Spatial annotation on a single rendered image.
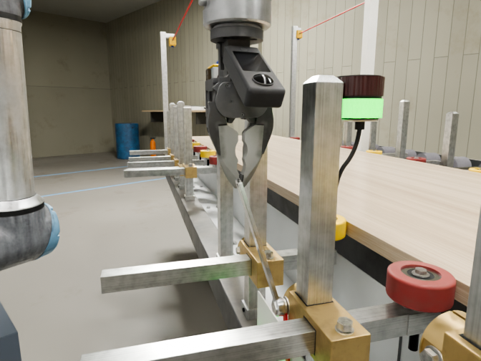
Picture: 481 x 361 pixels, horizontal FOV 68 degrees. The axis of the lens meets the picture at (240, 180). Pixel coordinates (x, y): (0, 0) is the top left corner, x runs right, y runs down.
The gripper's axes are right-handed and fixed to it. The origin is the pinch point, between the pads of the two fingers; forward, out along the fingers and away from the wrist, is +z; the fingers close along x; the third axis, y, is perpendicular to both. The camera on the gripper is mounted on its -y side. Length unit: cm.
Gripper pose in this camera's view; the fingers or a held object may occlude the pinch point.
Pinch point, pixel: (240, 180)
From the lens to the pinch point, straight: 50.0
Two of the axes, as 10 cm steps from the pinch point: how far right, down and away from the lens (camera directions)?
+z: 0.0, 9.8, 2.0
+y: -2.7, -2.0, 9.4
